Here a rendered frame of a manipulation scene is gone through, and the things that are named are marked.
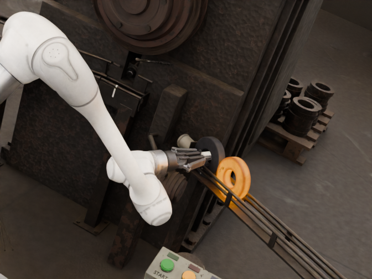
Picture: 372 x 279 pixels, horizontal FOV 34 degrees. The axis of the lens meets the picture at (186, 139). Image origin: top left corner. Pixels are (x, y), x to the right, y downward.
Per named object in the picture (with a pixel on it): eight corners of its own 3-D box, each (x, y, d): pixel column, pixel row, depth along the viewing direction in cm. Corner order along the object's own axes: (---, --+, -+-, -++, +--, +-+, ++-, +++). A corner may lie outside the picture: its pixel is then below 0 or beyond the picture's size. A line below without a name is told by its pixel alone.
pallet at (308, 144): (147, 87, 435) (166, 30, 414) (193, 61, 505) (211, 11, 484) (301, 166, 407) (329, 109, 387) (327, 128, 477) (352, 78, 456)
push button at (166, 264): (164, 258, 189) (165, 256, 188) (175, 265, 189) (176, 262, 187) (158, 268, 187) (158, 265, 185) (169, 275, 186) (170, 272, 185)
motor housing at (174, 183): (112, 245, 280) (145, 148, 255) (154, 268, 276) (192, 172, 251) (98, 259, 269) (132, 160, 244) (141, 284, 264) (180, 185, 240)
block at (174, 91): (156, 129, 266) (173, 81, 255) (172, 138, 265) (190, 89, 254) (145, 138, 257) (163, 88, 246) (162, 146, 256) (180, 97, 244)
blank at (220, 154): (206, 129, 234) (199, 129, 232) (230, 148, 223) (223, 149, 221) (195, 164, 240) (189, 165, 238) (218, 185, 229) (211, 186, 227)
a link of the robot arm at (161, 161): (151, 181, 215) (166, 179, 218) (158, 160, 210) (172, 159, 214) (140, 166, 221) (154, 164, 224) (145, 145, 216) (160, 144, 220)
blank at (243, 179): (230, 148, 223) (222, 149, 221) (256, 170, 212) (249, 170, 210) (218, 185, 229) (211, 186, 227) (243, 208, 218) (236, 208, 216)
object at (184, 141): (187, 146, 247) (191, 133, 244) (199, 158, 240) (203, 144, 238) (175, 147, 243) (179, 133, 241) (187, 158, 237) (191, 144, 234)
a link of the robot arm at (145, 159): (138, 163, 222) (153, 191, 215) (98, 168, 214) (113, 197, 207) (147, 142, 215) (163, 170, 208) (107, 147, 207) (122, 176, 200)
